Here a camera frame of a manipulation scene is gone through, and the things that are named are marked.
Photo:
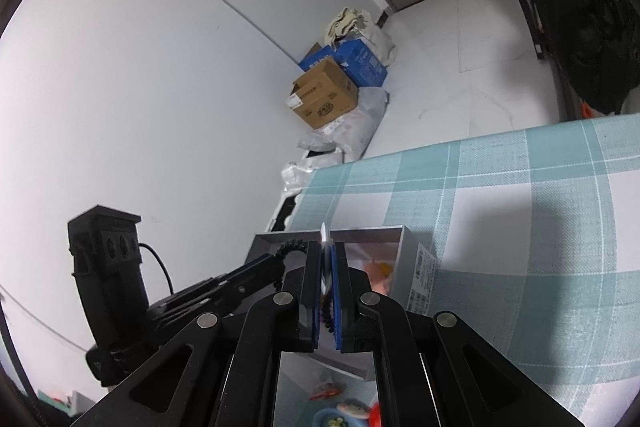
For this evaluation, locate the white cartoon hair clip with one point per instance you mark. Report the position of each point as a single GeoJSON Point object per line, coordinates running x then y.
{"type": "Point", "coordinates": [352, 408]}

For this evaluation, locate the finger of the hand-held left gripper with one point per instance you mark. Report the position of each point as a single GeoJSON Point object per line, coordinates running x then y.
{"type": "Point", "coordinates": [250, 274]}

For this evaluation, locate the teal checked tablecloth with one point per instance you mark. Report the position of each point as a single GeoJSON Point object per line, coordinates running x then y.
{"type": "Point", "coordinates": [500, 232]}

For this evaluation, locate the silver cardboard box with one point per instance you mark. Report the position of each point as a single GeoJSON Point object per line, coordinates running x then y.
{"type": "Point", "coordinates": [415, 267]}

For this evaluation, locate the white plastic bag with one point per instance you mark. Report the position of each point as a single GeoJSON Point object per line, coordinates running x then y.
{"type": "Point", "coordinates": [382, 44]}

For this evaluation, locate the grey plastic mailer bag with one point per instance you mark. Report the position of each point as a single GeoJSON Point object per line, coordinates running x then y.
{"type": "Point", "coordinates": [300, 169]}
{"type": "Point", "coordinates": [360, 122]}

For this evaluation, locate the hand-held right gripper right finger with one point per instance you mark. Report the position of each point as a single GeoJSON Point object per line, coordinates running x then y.
{"type": "Point", "coordinates": [340, 302]}

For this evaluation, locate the blue cardboard box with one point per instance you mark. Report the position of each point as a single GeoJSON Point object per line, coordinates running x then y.
{"type": "Point", "coordinates": [362, 62]}

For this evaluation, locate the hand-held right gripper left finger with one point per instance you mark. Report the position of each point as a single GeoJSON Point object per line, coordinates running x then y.
{"type": "Point", "coordinates": [314, 302]}

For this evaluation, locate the orange tool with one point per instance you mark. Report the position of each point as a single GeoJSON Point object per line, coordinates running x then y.
{"type": "Point", "coordinates": [592, 110]}

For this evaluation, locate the beige cloth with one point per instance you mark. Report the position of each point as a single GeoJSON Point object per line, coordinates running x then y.
{"type": "Point", "coordinates": [347, 22]}

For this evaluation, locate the white printed round badge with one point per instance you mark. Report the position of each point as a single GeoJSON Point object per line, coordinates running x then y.
{"type": "Point", "coordinates": [326, 257]}

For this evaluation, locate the brown cardboard box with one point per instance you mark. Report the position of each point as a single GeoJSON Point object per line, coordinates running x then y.
{"type": "Point", "coordinates": [325, 99]}

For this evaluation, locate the black backpack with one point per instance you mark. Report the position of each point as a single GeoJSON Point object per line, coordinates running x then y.
{"type": "Point", "coordinates": [590, 7]}

